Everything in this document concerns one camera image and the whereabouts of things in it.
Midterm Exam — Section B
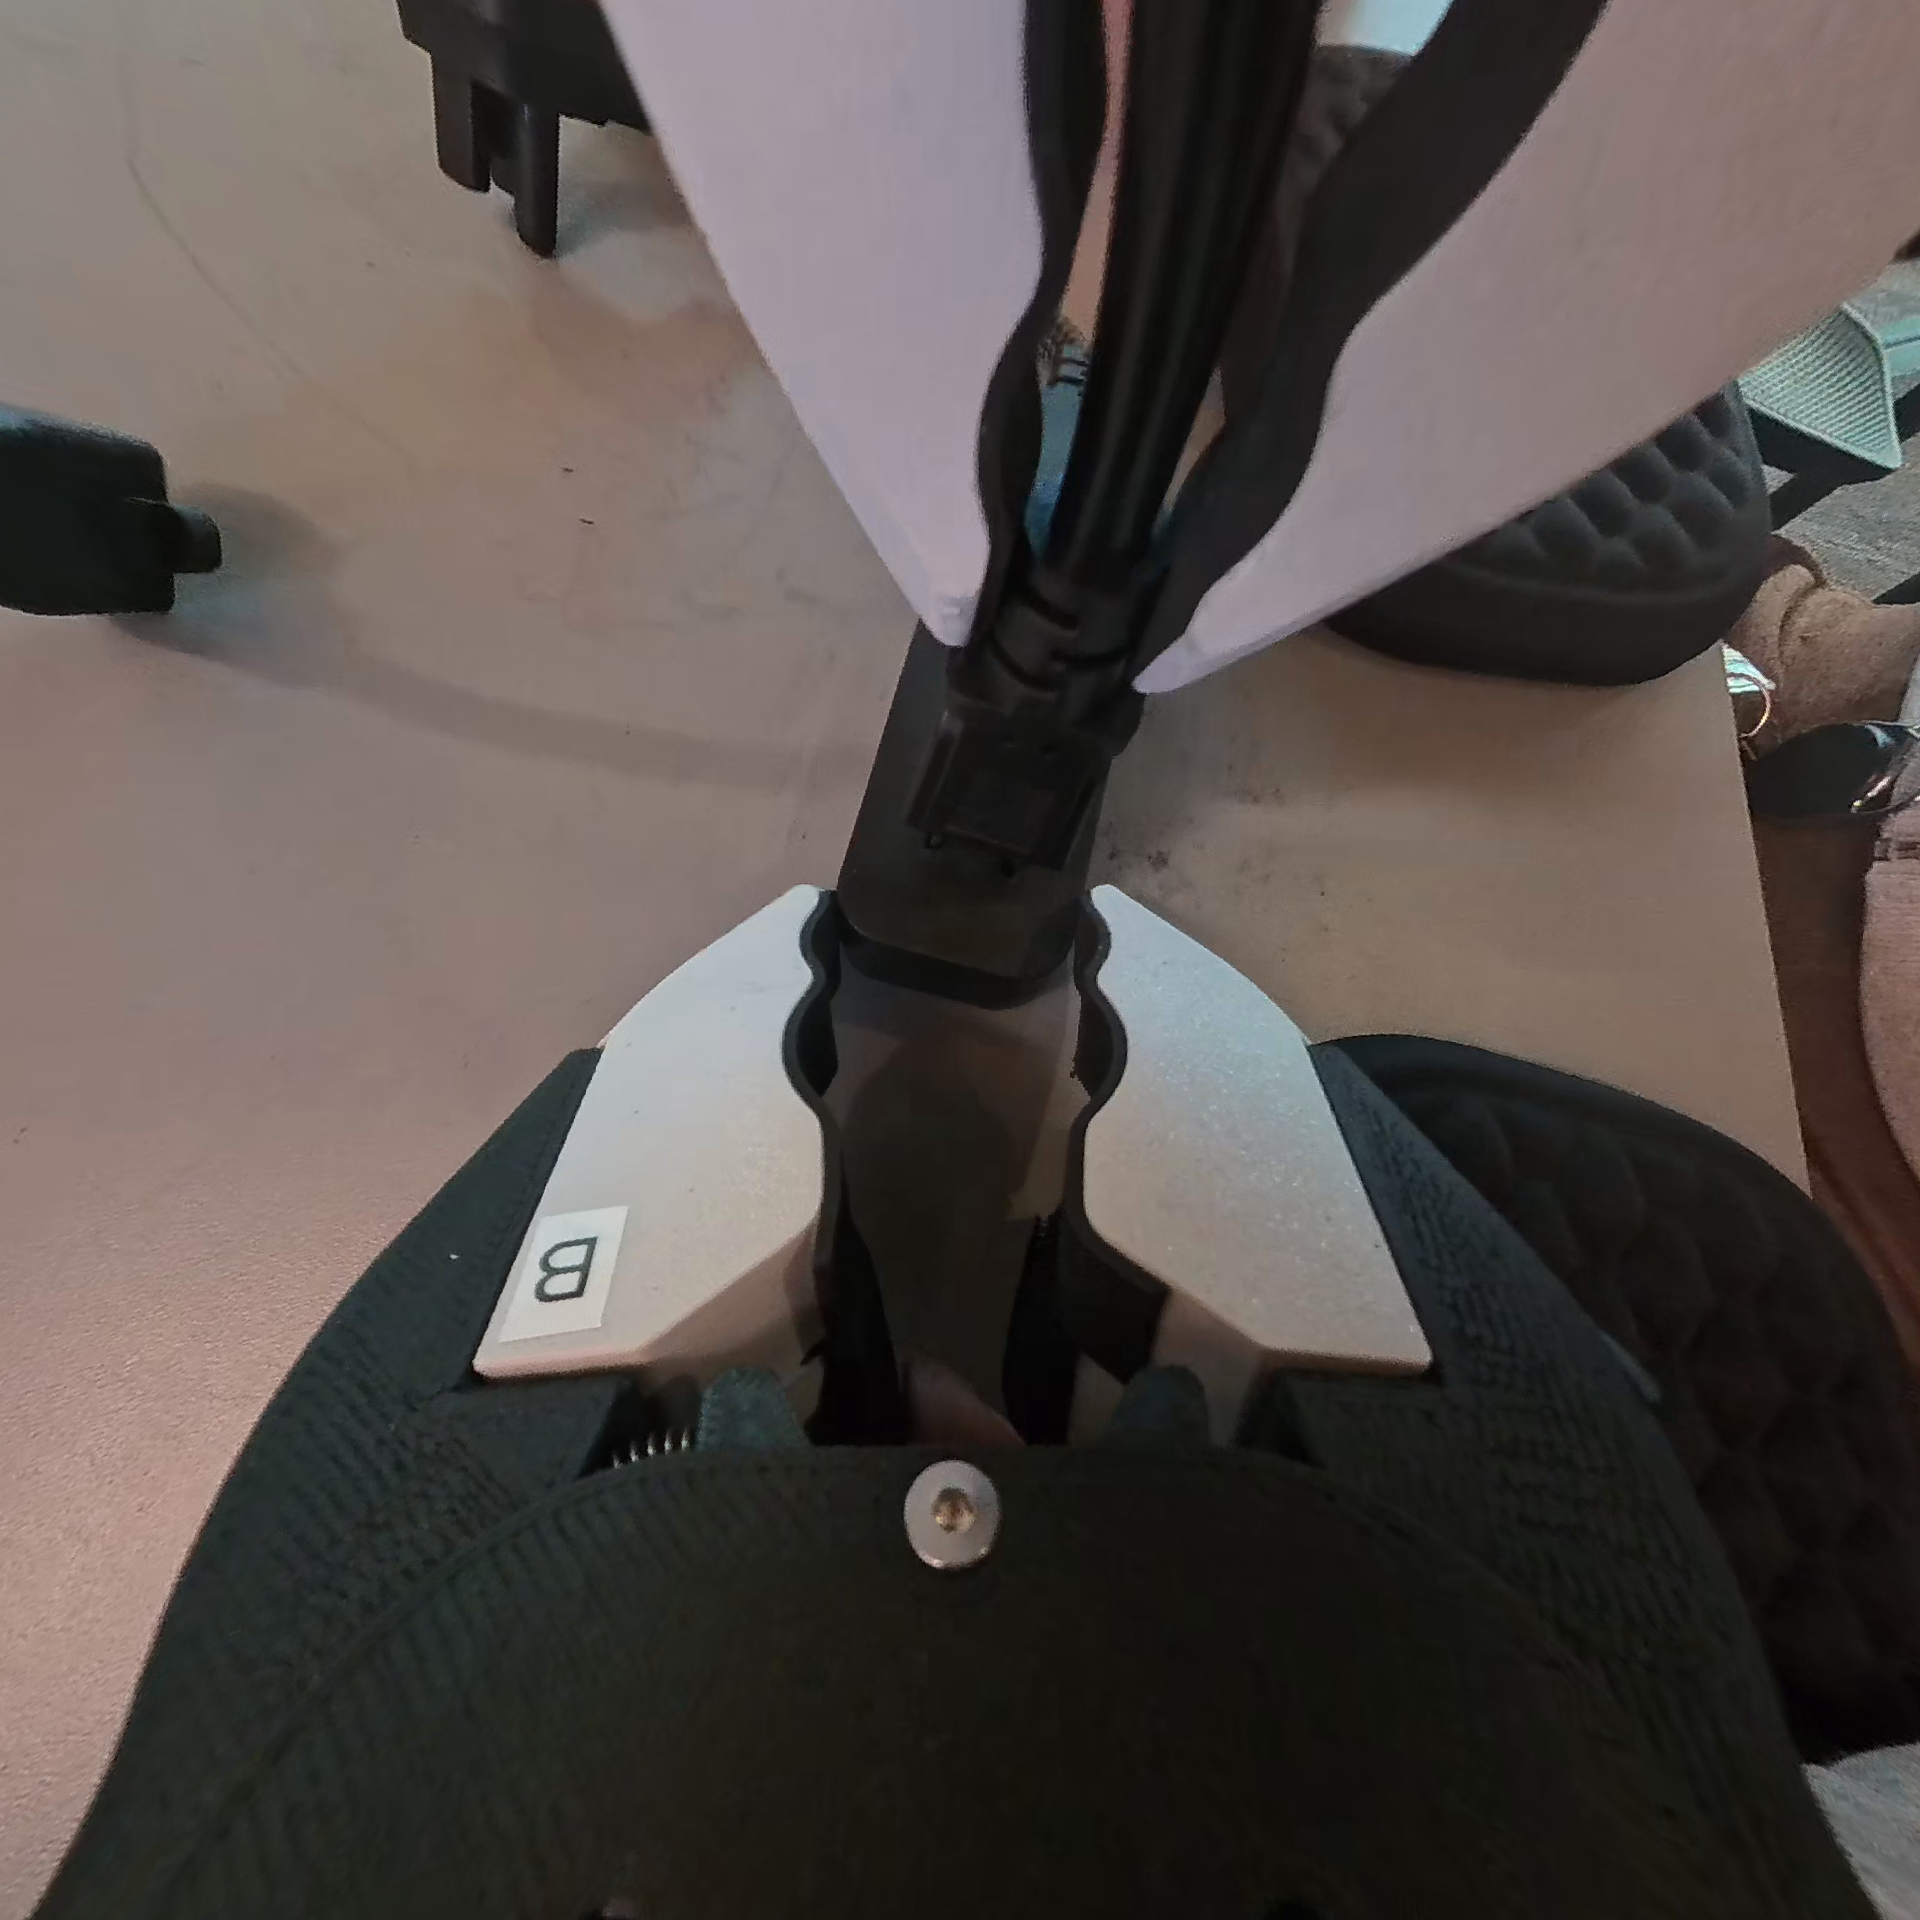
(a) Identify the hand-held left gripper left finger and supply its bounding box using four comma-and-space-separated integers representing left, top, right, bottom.
474, 885, 900, 1446

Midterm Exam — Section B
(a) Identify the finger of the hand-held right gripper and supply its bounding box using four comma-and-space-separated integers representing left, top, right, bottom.
602, 0, 1105, 647
1136, 0, 1920, 699

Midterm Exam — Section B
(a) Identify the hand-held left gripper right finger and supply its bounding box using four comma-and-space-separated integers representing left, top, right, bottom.
1011, 885, 1434, 1446

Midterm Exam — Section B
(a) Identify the black power strip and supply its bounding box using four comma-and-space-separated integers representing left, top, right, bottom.
834, 621, 1120, 1008

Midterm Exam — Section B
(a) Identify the black braided cord plug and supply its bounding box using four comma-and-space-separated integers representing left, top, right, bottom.
400, 0, 662, 257

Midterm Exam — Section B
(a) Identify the black power cord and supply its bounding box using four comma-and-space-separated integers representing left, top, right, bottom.
921, 0, 1323, 890

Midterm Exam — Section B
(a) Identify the person's left hand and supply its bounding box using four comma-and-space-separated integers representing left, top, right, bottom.
906, 1359, 1030, 1446

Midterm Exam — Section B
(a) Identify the pale green ribbed mat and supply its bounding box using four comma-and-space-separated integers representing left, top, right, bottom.
1741, 232, 1920, 470

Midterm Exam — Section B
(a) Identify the black textured block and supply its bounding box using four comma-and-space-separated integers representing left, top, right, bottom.
0, 399, 229, 617

